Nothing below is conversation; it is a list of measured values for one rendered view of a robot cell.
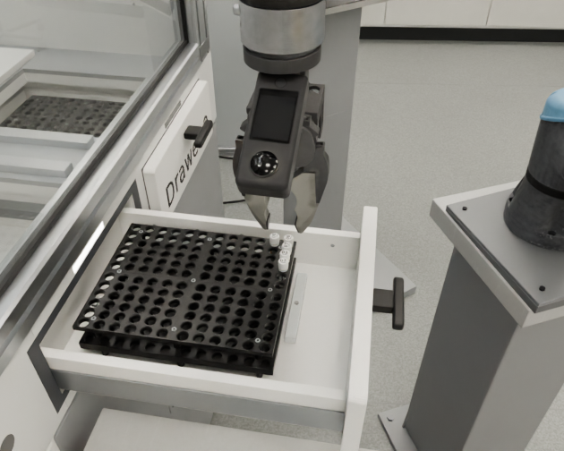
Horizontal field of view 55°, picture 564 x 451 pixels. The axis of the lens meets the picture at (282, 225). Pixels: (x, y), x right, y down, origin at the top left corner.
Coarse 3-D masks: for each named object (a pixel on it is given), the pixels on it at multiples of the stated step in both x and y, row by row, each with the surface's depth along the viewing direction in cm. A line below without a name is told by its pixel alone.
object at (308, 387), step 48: (336, 240) 72; (336, 288) 72; (48, 336) 61; (336, 336) 66; (96, 384) 59; (144, 384) 57; (192, 384) 56; (240, 384) 55; (288, 384) 55; (336, 384) 61
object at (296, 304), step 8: (296, 280) 72; (304, 280) 72; (296, 288) 71; (304, 288) 71; (296, 296) 70; (296, 304) 69; (296, 312) 68; (288, 320) 67; (296, 320) 67; (288, 328) 66; (296, 328) 66; (288, 336) 65; (296, 336) 66
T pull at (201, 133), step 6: (210, 120) 91; (192, 126) 89; (198, 126) 89; (204, 126) 89; (210, 126) 90; (186, 132) 88; (192, 132) 88; (198, 132) 88; (204, 132) 88; (186, 138) 88; (192, 138) 88; (198, 138) 87; (204, 138) 88; (198, 144) 86
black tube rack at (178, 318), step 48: (144, 240) 70; (192, 240) 70; (240, 240) 70; (96, 288) 64; (144, 288) 64; (192, 288) 64; (240, 288) 64; (288, 288) 68; (96, 336) 62; (144, 336) 59; (192, 336) 59; (240, 336) 59
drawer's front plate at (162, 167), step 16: (192, 96) 94; (208, 96) 100; (192, 112) 92; (208, 112) 101; (176, 128) 86; (160, 144) 82; (176, 144) 86; (192, 144) 94; (160, 160) 79; (176, 160) 86; (192, 160) 95; (144, 176) 78; (160, 176) 80; (160, 192) 81; (176, 192) 88; (160, 208) 82
